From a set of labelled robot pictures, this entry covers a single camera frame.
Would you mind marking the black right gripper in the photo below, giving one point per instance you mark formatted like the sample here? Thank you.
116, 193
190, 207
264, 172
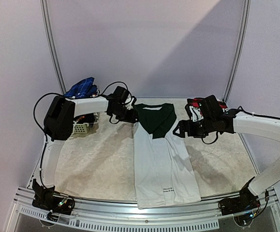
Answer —
186, 128

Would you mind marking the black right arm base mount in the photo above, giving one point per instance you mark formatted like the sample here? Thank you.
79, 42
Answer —
246, 201

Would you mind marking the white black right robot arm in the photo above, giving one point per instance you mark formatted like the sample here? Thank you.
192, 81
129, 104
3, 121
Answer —
260, 133

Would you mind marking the aluminium left corner post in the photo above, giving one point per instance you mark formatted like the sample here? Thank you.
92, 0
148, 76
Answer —
51, 44

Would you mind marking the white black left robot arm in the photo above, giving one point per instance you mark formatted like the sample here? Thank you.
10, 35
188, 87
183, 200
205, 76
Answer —
59, 124

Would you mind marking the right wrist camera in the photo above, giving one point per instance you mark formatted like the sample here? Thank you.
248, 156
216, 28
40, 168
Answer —
210, 112

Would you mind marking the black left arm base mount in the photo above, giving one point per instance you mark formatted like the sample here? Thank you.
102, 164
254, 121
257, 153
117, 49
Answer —
54, 202

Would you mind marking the white garment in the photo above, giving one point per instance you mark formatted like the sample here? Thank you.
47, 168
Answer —
163, 173

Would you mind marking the white laundry basket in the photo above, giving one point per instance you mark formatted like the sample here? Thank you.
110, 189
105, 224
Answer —
82, 126

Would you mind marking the aluminium front rail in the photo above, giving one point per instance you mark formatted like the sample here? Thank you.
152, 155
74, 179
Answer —
91, 215

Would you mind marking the blue patterned garment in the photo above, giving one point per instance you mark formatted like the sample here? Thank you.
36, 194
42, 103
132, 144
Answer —
83, 89

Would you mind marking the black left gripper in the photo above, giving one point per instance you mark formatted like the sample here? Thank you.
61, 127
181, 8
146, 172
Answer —
131, 117

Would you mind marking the dark green garment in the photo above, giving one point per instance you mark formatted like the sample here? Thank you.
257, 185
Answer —
156, 119

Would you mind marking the red black plaid shirt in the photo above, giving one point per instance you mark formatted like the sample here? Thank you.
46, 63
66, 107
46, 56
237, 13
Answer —
195, 105

